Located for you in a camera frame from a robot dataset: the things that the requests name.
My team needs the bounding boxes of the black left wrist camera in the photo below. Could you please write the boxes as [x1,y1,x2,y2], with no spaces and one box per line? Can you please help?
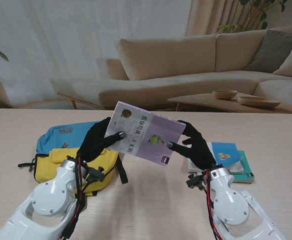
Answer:
[85,166,106,184]

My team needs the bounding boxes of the wooden coffee table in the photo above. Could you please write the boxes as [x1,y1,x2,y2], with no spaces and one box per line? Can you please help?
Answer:
[167,91,292,119]

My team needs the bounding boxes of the right arm red black cables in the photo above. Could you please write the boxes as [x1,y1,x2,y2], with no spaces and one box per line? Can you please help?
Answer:
[203,168,224,240]

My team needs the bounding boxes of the purple and white book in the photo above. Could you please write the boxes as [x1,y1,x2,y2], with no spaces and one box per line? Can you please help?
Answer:
[104,100,186,166]

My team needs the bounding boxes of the small deep wooden bowl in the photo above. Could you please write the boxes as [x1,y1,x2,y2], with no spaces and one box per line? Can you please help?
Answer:
[212,89,239,100]

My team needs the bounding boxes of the wide shallow wooden bowl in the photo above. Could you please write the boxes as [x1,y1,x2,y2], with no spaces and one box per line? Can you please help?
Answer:
[237,96,281,108]

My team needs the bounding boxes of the arm red black cables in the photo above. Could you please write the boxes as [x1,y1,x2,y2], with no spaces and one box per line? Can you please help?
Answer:
[60,154,91,240]
[203,168,224,240]

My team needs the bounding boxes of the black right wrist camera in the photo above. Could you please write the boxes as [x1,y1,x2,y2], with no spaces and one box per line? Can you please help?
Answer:
[185,173,206,191]

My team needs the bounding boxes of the beige curtain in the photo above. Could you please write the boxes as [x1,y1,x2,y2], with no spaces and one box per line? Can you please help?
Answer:
[185,0,270,37]

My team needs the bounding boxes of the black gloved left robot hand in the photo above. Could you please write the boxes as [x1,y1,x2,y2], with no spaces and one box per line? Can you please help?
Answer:
[79,116,128,165]

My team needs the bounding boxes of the left arm red black cables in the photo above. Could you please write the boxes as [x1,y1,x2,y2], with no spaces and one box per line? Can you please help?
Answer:
[60,154,91,240]

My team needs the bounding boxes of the grey sofa cushion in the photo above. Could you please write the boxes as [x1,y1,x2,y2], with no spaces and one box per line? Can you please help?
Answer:
[245,29,292,73]

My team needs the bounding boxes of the beige sofa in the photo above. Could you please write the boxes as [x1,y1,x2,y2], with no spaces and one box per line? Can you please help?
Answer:
[50,24,292,111]

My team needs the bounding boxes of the white sheer curtain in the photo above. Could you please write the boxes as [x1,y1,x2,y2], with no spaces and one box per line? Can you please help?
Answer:
[0,0,194,109]

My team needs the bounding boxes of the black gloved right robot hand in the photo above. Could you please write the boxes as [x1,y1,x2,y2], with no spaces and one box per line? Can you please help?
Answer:
[167,120,216,171]

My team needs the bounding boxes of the teal book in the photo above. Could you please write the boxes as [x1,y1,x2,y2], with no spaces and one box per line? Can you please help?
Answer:
[229,149,256,185]

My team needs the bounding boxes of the tall green leafy plant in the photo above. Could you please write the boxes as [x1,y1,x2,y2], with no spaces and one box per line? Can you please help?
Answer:
[217,0,289,35]

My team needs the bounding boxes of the blue and white book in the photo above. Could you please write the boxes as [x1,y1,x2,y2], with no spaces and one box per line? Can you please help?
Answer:
[187,141,242,174]

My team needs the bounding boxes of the blue and yellow school backpack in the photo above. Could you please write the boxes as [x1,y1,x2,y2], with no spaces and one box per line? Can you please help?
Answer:
[17,121,129,197]

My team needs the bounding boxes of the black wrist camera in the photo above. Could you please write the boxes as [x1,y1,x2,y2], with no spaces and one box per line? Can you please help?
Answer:
[185,173,206,191]
[85,166,106,184]

